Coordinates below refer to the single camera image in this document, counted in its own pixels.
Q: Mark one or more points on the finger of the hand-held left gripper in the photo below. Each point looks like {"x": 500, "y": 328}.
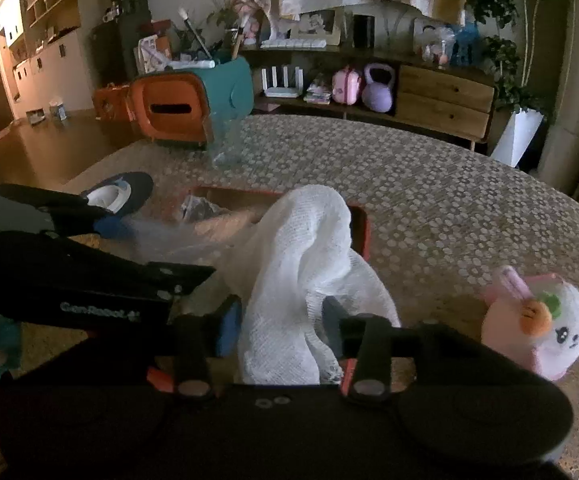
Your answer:
{"x": 44, "y": 195}
{"x": 114, "y": 227}

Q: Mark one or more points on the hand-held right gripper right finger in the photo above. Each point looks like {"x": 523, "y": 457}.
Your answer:
{"x": 332, "y": 330}

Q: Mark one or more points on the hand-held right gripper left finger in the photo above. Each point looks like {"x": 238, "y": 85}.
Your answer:
{"x": 230, "y": 327}

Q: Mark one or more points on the white gauze cloth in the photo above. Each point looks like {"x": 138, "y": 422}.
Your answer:
{"x": 294, "y": 260}

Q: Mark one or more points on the orange storage box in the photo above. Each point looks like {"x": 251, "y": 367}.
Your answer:
{"x": 362, "y": 235}

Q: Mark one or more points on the large clear plastic bag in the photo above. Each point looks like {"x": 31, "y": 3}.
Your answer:
{"x": 169, "y": 245}

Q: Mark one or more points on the small printed cup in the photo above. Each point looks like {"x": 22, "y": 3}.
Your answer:
{"x": 58, "y": 111}

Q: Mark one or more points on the white router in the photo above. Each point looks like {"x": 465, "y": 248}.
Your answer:
{"x": 283, "y": 85}

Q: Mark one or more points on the white bunny plush toy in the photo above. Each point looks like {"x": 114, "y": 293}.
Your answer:
{"x": 564, "y": 330}

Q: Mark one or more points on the stack of small books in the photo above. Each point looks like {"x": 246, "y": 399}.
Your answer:
{"x": 318, "y": 92}

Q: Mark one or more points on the purple kettlebell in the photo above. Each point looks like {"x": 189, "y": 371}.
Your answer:
{"x": 378, "y": 95}

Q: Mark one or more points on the pink toy suitcase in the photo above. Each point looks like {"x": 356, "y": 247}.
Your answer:
{"x": 348, "y": 86}

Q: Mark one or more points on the pink doll figure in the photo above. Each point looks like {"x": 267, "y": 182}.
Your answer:
{"x": 248, "y": 17}

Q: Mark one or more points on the wooden sideboard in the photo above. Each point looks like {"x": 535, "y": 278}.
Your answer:
{"x": 444, "y": 95}

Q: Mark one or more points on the white planter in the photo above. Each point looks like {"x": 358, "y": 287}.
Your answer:
{"x": 517, "y": 135}

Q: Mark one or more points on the black cylinder speaker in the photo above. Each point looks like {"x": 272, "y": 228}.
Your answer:
{"x": 364, "y": 32}

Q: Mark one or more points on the clear plastic jar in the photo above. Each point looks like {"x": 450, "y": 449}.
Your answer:
{"x": 437, "y": 45}

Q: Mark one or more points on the blue toy figure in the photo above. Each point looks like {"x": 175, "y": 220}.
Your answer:
{"x": 465, "y": 42}

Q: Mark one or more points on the green potted plant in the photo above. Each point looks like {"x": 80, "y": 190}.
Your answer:
{"x": 507, "y": 60}

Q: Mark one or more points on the wall shelf unit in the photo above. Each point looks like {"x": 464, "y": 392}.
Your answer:
{"x": 44, "y": 10}

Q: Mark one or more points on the photo frame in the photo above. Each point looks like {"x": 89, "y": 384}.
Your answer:
{"x": 317, "y": 25}

